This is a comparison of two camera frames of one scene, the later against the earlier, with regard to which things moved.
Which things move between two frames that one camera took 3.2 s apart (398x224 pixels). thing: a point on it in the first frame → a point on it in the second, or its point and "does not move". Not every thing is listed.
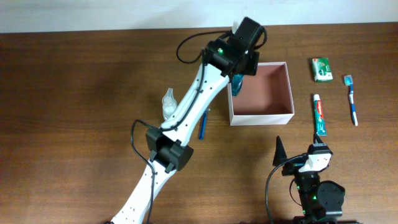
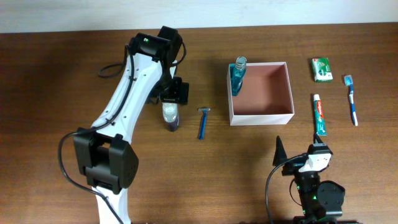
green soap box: (321, 70) does not move
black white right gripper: (295, 168) does not move
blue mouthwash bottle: (236, 82) does not move
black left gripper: (252, 64) → (175, 91)
